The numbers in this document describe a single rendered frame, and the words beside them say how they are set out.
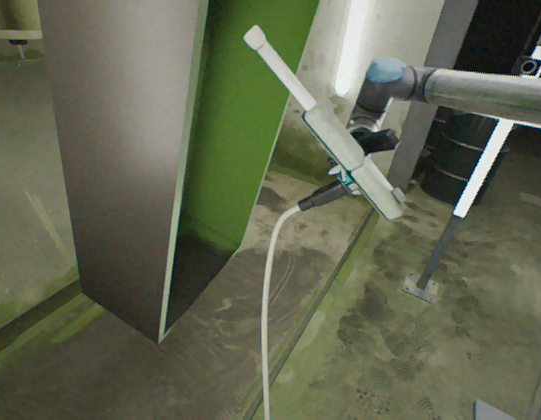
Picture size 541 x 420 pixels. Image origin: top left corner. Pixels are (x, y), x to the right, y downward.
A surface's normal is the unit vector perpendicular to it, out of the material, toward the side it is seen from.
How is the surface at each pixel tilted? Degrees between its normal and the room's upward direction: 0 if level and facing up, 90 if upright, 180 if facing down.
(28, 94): 57
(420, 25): 90
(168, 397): 0
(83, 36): 90
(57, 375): 0
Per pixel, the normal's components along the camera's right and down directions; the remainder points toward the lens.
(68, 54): -0.42, 0.47
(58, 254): 0.77, -0.16
